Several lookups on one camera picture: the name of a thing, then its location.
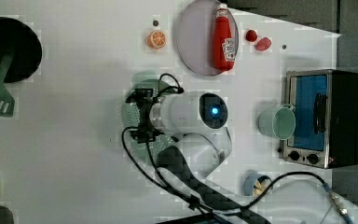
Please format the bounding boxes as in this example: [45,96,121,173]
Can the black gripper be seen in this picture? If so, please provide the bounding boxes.
[126,89,161,144]

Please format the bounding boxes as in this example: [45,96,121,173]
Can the mint green plastic strainer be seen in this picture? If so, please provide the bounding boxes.
[122,73,181,164]

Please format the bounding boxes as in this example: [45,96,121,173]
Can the orange half slice toy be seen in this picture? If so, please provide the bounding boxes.
[146,30,166,49]

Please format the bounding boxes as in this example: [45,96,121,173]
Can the grey round plate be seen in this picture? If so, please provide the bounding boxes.
[175,0,240,76]

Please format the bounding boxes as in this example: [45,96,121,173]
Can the red ketchup bottle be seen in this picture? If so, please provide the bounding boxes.
[213,4,236,72]

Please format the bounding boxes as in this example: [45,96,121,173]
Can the dark red strawberry toy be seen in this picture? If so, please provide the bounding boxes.
[245,30,257,42]

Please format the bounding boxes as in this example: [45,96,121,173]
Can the pink red strawberry toy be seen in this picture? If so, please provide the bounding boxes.
[255,37,271,51]

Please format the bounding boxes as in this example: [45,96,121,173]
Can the mint green cup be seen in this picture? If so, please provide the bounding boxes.
[258,104,296,140]

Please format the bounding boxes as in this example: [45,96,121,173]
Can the blue bowl with chips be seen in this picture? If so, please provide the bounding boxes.
[243,173,272,196]

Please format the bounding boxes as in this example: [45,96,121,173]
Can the black round pan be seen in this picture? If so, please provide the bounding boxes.
[0,17,42,83]

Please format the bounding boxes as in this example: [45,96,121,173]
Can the silver black toaster oven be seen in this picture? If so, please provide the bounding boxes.
[282,69,358,169]

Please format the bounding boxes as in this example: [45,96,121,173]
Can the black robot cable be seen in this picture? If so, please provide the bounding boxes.
[120,73,355,224]

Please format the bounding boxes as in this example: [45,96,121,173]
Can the blue metal table frame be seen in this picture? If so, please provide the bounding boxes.
[158,215,219,224]

